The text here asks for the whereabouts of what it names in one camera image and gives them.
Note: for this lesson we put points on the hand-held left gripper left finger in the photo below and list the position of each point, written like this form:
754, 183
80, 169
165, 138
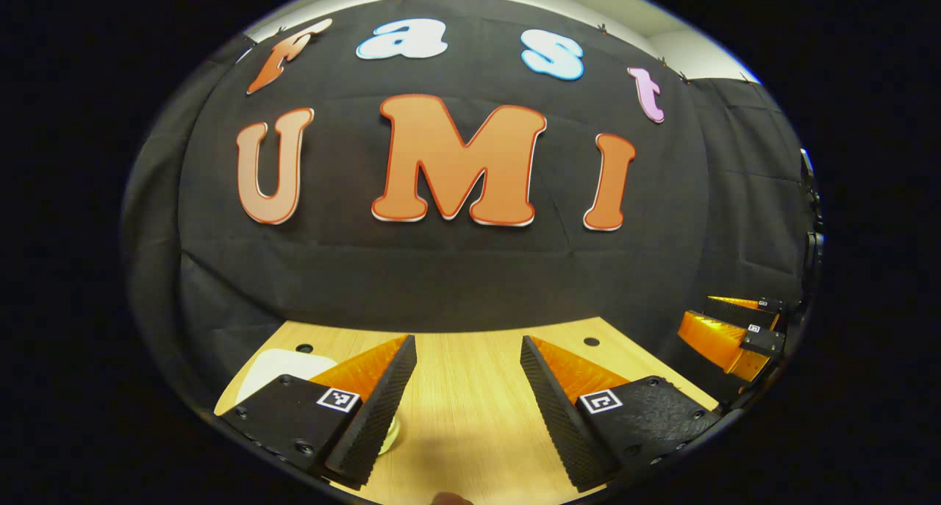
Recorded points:
378, 409

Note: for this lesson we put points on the small yellow suitcase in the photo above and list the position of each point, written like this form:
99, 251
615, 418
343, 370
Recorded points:
283, 365

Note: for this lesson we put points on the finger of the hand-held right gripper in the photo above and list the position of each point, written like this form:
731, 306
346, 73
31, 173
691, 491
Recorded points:
717, 339
742, 306

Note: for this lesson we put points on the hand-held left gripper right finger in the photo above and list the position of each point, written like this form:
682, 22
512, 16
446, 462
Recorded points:
555, 409

